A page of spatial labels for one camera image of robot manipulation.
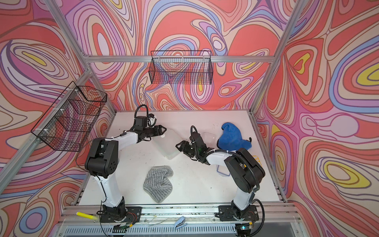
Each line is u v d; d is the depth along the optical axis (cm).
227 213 74
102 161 52
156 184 79
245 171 48
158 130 90
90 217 73
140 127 80
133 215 73
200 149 72
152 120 91
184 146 80
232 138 100
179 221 72
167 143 96
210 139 102
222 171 89
